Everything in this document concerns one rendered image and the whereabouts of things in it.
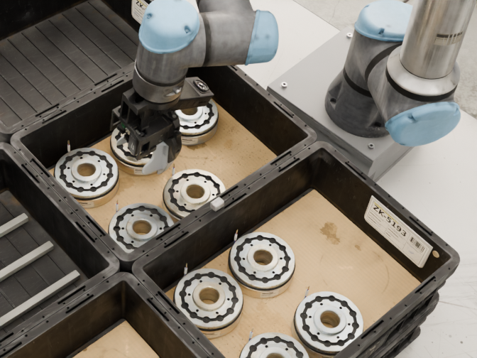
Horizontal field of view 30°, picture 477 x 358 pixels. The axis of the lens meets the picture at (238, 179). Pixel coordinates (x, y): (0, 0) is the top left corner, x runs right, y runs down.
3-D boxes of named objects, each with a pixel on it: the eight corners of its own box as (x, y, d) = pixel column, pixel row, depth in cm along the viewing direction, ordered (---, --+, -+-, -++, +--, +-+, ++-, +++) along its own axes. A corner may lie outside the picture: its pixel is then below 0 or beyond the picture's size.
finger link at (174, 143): (154, 153, 144) (153, 114, 138) (162, 148, 145) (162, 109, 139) (172, 169, 142) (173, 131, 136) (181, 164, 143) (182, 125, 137)
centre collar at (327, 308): (331, 300, 133) (332, 298, 132) (353, 325, 131) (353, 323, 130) (306, 316, 131) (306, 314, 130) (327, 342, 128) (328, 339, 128)
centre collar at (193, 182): (196, 176, 145) (196, 174, 144) (216, 195, 143) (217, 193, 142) (173, 191, 143) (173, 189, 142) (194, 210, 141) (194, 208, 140)
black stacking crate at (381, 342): (309, 184, 153) (321, 140, 144) (441, 300, 141) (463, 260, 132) (126, 310, 134) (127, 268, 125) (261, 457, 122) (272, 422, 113)
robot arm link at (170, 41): (211, 34, 118) (147, 36, 115) (198, 86, 127) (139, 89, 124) (199, -10, 121) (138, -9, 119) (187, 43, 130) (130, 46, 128)
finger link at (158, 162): (135, 185, 146) (133, 145, 139) (163, 168, 149) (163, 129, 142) (147, 196, 144) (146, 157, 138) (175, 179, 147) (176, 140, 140)
